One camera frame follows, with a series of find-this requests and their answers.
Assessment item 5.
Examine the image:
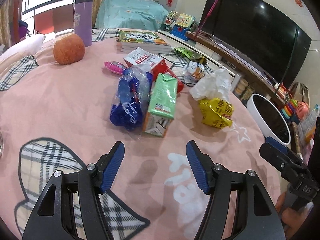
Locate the yellow snack wrapper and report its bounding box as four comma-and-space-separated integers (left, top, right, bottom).
198, 98, 234, 129

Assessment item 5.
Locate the white plastic bag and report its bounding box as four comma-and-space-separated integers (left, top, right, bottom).
189, 68, 231, 102

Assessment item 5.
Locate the small cartoon snack packet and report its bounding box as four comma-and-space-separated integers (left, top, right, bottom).
183, 61, 205, 83

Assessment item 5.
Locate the green drink carton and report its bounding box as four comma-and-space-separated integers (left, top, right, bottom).
143, 73, 177, 137

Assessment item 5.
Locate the blue clear plastic bag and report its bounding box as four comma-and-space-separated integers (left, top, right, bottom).
110, 63, 153, 131

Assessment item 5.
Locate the red white carton box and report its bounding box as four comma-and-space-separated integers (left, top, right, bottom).
124, 47, 184, 93

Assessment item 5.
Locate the pink candy wrapper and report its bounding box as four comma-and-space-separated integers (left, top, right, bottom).
104, 61, 127, 75

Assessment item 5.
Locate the white rimmed black trash bin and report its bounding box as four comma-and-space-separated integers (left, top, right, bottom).
246, 93, 291, 146

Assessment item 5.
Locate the person's right hand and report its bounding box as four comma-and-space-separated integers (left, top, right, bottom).
275, 192, 308, 239

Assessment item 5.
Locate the white tv cabinet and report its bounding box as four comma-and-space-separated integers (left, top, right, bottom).
159, 30, 284, 106

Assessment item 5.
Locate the black curved television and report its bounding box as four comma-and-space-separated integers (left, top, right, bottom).
200, 0, 311, 88

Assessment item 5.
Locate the pink blanket table cover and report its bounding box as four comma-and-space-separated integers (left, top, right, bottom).
1, 38, 280, 239

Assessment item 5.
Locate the green snack wrapper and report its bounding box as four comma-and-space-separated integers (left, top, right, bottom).
174, 47, 207, 65

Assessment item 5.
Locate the colourful toy cash register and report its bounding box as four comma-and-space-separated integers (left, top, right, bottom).
161, 11, 198, 41

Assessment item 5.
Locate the orange round fruit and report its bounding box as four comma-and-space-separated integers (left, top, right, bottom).
53, 34, 85, 65

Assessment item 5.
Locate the green children's book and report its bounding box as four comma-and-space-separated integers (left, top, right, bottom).
119, 30, 171, 54

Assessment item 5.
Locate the white pillow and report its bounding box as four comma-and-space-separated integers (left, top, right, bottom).
1, 34, 46, 63

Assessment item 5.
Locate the teal covered furniture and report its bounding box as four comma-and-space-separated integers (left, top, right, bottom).
95, 0, 169, 31

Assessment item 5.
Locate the purple thermos bottle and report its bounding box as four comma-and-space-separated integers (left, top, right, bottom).
73, 0, 93, 47

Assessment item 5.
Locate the rainbow stacking ring toy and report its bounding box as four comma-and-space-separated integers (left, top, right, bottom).
280, 99, 300, 124

